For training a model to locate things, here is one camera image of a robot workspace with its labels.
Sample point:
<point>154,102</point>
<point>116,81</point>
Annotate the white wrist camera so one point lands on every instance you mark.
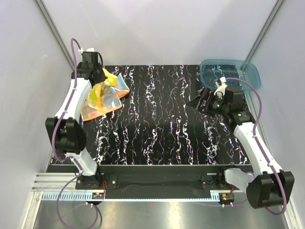
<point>221,87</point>
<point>81,50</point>

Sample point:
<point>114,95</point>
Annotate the aluminium rail with slots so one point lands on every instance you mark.
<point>63,187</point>

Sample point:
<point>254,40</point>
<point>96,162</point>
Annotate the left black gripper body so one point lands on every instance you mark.
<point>102,76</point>

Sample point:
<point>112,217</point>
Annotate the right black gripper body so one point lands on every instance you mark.
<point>213,104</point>

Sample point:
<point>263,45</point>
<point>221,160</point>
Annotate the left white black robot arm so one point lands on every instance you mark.
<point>67,137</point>

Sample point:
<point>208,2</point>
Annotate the blue transparent plastic bin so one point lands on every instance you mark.
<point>212,70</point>

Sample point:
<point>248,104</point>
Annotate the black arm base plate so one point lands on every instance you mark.
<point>190,183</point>

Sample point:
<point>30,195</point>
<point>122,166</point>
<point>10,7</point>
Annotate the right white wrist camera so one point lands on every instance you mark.
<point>221,87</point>

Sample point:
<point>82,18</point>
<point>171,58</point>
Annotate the aluminium frame post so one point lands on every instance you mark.
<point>54,31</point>
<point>265,28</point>

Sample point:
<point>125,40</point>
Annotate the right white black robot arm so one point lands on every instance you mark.
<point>270,185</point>

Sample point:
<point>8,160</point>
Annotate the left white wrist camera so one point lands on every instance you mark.
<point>81,50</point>

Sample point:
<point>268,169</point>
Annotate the orange blue patterned towel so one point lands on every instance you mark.
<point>108,102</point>

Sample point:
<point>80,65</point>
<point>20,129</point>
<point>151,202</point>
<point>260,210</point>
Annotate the right aluminium frame post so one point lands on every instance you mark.
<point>265,28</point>

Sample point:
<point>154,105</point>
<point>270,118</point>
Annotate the left aluminium frame post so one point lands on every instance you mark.
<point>54,31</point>

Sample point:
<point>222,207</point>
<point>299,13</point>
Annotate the yellow crocodile towel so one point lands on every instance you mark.
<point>101,90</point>

